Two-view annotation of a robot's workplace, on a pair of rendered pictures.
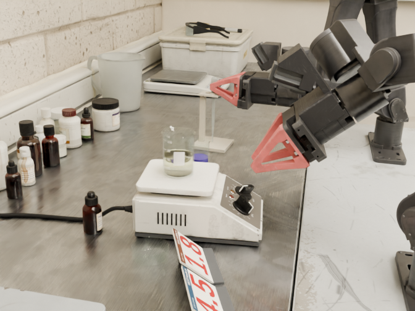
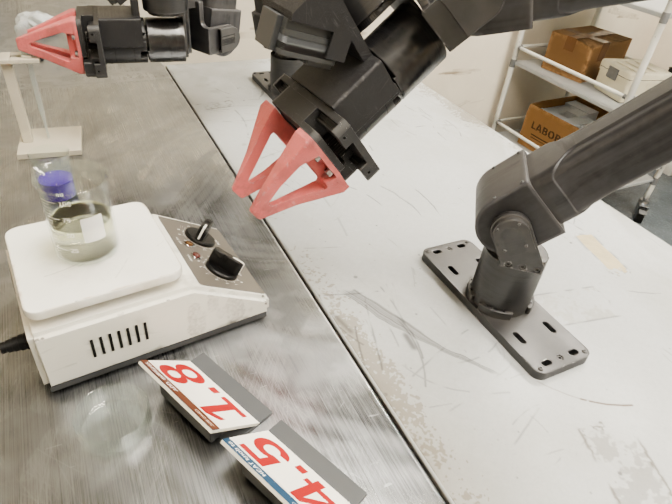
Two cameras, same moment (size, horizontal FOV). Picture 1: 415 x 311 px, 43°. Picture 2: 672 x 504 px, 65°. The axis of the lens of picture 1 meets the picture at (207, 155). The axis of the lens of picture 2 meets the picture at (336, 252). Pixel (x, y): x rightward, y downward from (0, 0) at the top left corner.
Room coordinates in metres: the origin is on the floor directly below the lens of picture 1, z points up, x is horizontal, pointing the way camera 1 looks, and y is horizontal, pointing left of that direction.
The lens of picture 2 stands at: (0.38, 0.12, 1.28)
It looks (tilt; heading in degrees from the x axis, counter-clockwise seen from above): 37 degrees down; 318
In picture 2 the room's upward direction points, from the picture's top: 7 degrees clockwise
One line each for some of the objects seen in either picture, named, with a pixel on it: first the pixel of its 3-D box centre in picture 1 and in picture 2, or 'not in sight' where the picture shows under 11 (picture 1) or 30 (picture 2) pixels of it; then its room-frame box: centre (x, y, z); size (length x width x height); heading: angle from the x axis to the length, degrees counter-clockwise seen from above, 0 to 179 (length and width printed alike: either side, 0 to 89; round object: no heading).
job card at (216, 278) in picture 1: (197, 255); (206, 388); (0.64, 0.01, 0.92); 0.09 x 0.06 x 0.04; 11
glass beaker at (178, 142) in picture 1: (177, 151); (76, 211); (0.78, 0.05, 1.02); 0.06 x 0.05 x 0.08; 34
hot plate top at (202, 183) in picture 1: (180, 176); (93, 252); (0.77, 0.04, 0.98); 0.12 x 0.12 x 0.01; 84
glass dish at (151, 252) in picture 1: (150, 252); (113, 419); (0.66, 0.08, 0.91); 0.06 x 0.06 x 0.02
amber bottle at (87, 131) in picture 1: (86, 123); not in sight; (1.18, 0.29, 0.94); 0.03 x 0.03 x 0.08
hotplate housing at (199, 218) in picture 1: (194, 202); (131, 282); (0.77, 0.02, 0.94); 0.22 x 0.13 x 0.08; 84
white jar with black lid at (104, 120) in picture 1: (105, 114); not in sight; (1.27, 0.26, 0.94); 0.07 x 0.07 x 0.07
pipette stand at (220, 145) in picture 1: (213, 119); (40, 101); (1.16, -0.01, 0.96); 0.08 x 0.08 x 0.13; 72
